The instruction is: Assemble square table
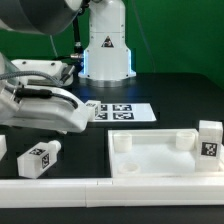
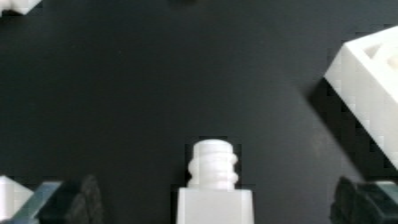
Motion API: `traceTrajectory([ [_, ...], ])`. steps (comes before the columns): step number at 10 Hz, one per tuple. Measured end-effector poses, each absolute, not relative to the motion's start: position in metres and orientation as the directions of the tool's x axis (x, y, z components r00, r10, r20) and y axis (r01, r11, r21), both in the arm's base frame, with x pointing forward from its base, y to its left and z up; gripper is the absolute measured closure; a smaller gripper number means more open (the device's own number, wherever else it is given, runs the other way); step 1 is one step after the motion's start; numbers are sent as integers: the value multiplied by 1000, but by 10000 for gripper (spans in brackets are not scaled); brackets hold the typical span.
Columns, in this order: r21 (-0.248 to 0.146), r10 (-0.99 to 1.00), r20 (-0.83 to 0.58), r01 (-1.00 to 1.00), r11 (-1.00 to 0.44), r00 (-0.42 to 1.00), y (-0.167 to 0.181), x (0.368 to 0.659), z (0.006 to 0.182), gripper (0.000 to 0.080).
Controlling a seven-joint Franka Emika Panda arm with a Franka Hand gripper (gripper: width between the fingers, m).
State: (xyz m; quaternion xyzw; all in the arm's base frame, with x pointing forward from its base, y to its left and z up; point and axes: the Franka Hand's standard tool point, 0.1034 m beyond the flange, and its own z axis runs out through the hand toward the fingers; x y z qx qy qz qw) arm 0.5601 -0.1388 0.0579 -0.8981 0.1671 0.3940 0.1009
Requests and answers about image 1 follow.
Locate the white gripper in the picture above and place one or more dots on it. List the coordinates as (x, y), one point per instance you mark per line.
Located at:
(42, 107)

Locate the white square table top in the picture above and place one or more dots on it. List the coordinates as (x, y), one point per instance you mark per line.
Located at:
(153, 153)

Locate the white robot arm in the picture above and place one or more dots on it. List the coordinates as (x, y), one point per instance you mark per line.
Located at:
(107, 59)

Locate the white marker sheet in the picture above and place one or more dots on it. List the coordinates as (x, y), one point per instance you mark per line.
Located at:
(124, 112)

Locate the white left obstacle bar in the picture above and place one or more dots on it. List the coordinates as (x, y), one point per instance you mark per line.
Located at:
(3, 146)

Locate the white obstacle bar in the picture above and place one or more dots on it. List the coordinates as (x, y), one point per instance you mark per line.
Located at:
(3, 146)
(111, 192)

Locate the white front obstacle bar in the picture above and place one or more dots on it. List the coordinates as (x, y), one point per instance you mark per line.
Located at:
(111, 192)

